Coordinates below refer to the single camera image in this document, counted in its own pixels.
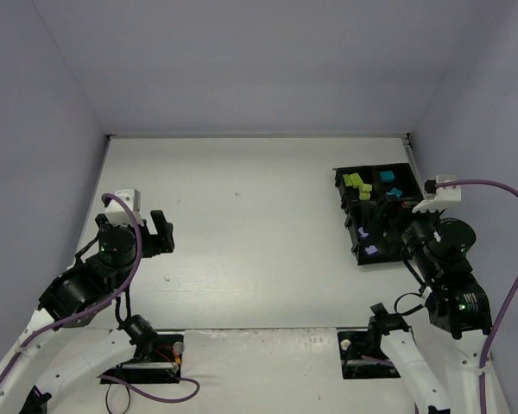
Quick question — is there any teal small lego brick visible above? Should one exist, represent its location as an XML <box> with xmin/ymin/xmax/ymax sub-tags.
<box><xmin>386</xmin><ymin>187</ymin><xmax>403</xmax><ymax>198</ymax></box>

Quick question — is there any purple small lego brick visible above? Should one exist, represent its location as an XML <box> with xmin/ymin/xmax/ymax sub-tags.
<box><xmin>357</xmin><ymin>227</ymin><xmax>370</xmax><ymax>238</ymax></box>

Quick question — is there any purple square lego brick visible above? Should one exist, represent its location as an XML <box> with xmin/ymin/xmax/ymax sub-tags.
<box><xmin>364</xmin><ymin>245</ymin><xmax>378</xmax><ymax>256</ymax></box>

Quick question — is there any lime green sloped lego brick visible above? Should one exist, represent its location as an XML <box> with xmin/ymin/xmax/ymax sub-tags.
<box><xmin>359</xmin><ymin>191</ymin><xmax>371</xmax><ymax>201</ymax></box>

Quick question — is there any lime green rounded lego brick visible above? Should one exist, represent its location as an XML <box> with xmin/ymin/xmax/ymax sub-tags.
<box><xmin>342</xmin><ymin>173</ymin><xmax>363</xmax><ymax>189</ymax></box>

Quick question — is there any teal long lego brick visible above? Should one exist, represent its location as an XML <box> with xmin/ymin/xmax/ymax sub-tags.
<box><xmin>379</xmin><ymin>171</ymin><xmax>395</xmax><ymax>183</ymax></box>

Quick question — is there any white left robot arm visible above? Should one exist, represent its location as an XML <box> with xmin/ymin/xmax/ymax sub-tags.
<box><xmin>0</xmin><ymin>210</ymin><xmax>174</xmax><ymax>413</ymax></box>

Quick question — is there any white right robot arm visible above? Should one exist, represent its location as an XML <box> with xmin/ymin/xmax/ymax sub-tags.
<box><xmin>368</xmin><ymin>207</ymin><xmax>493</xmax><ymax>413</ymax></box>

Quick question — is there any black four-compartment sorting bin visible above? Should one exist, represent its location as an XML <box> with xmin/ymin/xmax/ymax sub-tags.
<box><xmin>334</xmin><ymin>163</ymin><xmax>423</xmax><ymax>266</ymax></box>

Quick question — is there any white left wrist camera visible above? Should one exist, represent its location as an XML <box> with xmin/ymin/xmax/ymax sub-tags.
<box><xmin>104</xmin><ymin>188</ymin><xmax>143</xmax><ymax>227</ymax></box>

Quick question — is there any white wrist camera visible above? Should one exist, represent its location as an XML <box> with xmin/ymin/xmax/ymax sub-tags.
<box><xmin>412</xmin><ymin>175</ymin><xmax>462</xmax><ymax>213</ymax></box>
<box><xmin>104</xmin><ymin>188</ymin><xmax>143</xmax><ymax>227</ymax></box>

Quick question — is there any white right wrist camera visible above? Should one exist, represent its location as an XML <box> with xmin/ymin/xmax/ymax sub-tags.
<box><xmin>412</xmin><ymin>175</ymin><xmax>462</xmax><ymax>213</ymax></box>

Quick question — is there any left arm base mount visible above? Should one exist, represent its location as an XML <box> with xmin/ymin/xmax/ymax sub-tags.
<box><xmin>104</xmin><ymin>331</ymin><xmax>185</xmax><ymax>385</ymax></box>

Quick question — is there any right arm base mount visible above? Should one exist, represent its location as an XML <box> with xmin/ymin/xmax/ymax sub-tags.
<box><xmin>338</xmin><ymin>329</ymin><xmax>400</xmax><ymax>380</ymax></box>

